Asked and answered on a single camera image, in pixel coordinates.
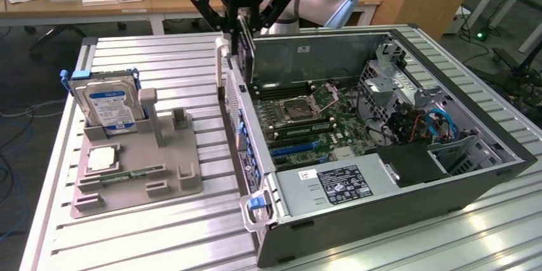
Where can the low-profile graphics card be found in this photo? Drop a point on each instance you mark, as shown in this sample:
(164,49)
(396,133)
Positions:
(246,49)

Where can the metal socket cover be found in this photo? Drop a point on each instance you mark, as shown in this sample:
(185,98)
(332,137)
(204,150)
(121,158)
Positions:
(326,95)

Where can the CPU socket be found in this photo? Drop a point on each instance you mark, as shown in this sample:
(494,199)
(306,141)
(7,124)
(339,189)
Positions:
(298,107)

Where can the grey metal drive cage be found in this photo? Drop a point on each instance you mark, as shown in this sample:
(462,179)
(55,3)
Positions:
(380,77)

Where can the wooden desk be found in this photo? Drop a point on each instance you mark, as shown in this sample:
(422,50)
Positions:
(41,10)

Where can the hard disk in blue carrier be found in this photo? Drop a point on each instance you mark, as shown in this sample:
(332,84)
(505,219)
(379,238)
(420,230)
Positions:
(108,106)

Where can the black RAM slot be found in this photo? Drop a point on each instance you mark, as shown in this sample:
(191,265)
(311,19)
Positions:
(290,141)

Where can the green motherboard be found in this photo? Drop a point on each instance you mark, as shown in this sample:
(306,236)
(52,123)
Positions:
(343,137)

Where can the blue expansion slot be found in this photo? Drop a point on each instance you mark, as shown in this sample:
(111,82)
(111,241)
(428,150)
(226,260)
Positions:
(292,150)

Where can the silver CPU chip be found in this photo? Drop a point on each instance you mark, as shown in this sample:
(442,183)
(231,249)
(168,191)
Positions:
(101,158)

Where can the grey plastic parts rack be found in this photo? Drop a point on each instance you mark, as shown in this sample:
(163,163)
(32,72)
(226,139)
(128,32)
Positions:
(139,169)

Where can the black floor stand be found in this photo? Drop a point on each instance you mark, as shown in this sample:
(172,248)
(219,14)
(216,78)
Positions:
(506,56)

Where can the green RAM stick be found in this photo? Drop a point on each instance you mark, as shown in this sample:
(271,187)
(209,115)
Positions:
(127,175)

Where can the grey power supply unit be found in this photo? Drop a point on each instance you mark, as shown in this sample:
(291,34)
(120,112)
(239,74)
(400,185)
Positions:
(338,182)

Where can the black plastic air shroud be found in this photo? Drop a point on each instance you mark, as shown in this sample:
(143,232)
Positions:
(410,166)

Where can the blue case latch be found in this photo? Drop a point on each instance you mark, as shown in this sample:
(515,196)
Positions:
(254,203)

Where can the grey disk bay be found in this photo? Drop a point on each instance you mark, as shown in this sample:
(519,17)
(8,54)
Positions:
(460,156)

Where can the black open PC case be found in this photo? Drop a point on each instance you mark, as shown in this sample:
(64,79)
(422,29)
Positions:
(380,220)

